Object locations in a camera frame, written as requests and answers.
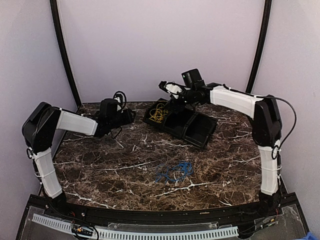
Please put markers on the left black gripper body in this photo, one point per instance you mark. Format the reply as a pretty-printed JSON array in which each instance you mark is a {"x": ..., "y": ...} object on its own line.
[{"x": 126, "y": 120}]

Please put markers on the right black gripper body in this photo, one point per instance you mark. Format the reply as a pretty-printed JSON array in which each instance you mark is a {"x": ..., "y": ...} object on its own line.
[{"x": 174, "y": 105}]

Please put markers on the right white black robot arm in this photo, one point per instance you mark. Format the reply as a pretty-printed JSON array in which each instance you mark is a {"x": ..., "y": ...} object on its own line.
[{"x": 262, "y": 111}]

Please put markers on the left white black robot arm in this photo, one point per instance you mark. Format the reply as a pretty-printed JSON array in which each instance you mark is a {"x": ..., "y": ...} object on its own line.
[{"x": 40, "y": 128}]

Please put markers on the black three-compartment bin tray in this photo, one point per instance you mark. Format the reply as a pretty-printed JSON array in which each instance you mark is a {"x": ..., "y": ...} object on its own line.
[{"x": 189, "y": 125}]

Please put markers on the blue object bottom corner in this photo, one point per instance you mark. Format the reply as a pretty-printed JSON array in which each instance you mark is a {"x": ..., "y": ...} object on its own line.
[{"x": 310, "y": 236}]

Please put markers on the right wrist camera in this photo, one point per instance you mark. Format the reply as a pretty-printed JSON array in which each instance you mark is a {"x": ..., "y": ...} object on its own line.
[{"x": 172, "y": 88}]

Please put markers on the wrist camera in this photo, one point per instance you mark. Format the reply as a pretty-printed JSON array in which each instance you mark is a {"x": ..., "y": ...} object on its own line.
[
  {"x": 121, "y": 98},
  {"x": 172, "y": 88}
]

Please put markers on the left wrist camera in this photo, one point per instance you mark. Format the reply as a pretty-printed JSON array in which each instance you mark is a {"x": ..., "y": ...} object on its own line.
[{"x": 121, "y": 98}]

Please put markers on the white slotted cable duct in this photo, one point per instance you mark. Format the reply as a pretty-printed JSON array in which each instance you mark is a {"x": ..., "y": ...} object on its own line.
[{"x": 121, "y": 231}]

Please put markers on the black front rail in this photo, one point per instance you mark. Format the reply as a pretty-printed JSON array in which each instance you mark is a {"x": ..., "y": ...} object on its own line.
[{"x": 240, "y": 214}]

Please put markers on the left black frame post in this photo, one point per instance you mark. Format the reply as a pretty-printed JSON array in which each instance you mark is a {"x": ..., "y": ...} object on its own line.
[{"x": 63, "y": 51}]

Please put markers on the black frame post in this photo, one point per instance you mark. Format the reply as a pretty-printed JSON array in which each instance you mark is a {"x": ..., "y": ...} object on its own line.
[
  {"x": 63, "y": 51},
  {"x": 260, "y": 46}
]

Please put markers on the right black frame post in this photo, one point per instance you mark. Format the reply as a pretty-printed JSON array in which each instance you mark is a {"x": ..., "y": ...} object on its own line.
[{"x": 260, "y": 46}]

